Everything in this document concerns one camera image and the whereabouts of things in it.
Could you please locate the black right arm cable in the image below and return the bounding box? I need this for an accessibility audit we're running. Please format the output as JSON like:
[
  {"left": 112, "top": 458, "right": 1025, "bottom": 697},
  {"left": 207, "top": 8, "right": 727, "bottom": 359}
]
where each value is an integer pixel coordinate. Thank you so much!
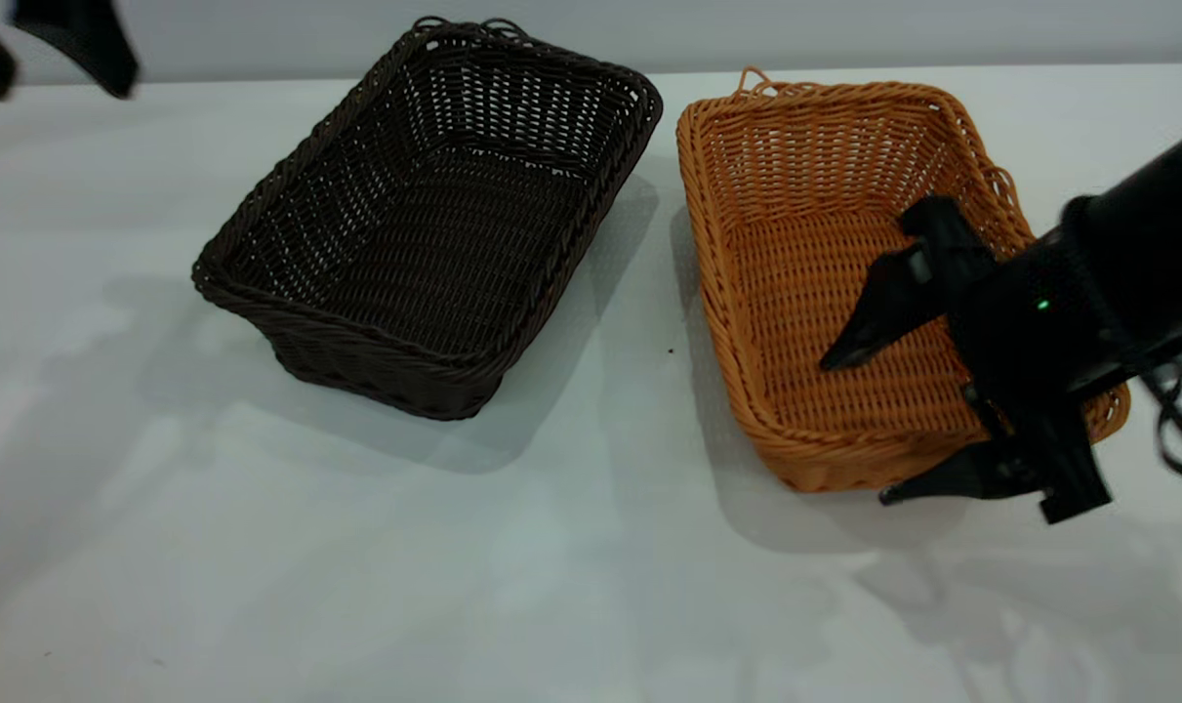
[{"left": 1140, "top": 330, "right": 1182, "bottom": 487}]

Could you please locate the black woven wicker basket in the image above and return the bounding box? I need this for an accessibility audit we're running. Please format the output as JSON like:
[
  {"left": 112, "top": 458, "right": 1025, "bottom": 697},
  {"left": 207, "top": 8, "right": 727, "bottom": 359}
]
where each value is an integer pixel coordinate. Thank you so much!
[{"left": 192, "top": 17, "right": 664, "bottom": 422}]

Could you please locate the orange woven wicker basket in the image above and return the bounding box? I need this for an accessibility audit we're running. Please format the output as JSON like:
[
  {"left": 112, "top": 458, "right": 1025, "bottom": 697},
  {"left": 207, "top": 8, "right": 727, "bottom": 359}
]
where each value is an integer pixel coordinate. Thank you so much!
[{"left": 675, "top": 67, "right": 1131, "bottom": 494}]

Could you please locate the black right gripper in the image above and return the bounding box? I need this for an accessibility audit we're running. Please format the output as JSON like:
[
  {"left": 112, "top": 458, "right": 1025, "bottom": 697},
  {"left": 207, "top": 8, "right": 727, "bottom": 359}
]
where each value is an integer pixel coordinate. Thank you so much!
[{"left": 820, "top": 194, "right": 1143, "bottom": 526}]

